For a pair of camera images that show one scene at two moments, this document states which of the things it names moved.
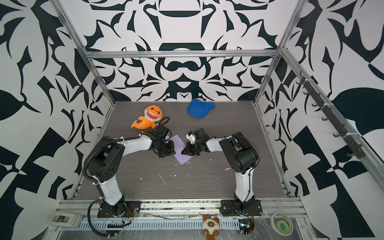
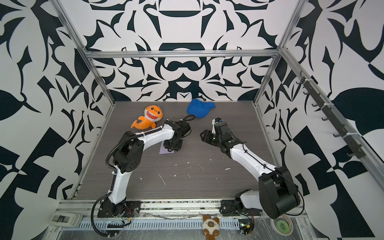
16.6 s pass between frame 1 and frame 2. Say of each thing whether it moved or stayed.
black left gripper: moved
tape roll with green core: stayed
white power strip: stayed
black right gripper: moved
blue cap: stayed
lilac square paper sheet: moved
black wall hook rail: stayed
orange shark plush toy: stayed
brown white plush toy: stayed
